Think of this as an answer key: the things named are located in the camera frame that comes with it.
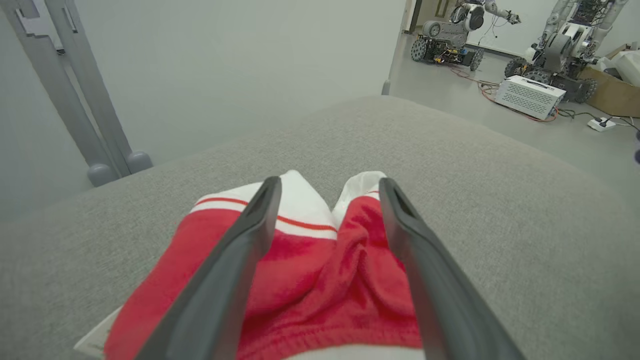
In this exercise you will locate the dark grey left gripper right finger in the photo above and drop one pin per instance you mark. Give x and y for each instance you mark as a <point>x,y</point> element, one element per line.
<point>440,300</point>

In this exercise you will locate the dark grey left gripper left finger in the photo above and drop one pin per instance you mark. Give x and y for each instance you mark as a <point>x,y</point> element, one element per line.
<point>220,290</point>

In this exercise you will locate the red white basketball jersey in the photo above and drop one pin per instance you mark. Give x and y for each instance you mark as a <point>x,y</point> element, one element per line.
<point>320,280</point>

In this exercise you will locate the wheeled robot with raised arm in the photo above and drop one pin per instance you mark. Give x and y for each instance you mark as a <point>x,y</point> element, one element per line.
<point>445,35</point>

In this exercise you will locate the white perforated equipment box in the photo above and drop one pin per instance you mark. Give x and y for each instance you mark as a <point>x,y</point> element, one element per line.
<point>527,97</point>

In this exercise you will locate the white power strip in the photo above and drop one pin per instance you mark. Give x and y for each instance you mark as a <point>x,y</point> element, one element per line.
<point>601,124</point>

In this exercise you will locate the brown cardboard box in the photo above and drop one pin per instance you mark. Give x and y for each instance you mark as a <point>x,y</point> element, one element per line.
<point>612,92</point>

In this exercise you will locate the white packing material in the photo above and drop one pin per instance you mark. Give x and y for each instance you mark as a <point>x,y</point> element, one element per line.
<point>627,65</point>

